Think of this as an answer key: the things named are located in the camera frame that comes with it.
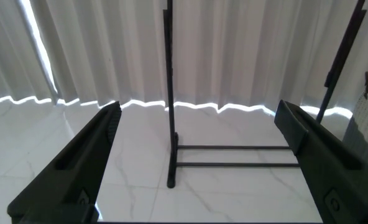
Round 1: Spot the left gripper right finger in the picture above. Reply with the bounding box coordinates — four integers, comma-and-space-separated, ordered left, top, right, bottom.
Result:
274, 100, 368, 223

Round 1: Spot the white curtain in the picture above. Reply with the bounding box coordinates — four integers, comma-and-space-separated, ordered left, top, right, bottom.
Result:
0, 0, 368, 118

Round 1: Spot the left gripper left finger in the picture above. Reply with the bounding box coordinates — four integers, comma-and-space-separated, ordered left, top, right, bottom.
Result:
7, 101, 122, 223

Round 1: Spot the black clothes rack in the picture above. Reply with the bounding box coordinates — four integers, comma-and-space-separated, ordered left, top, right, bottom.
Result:
162, 0, 367, 189

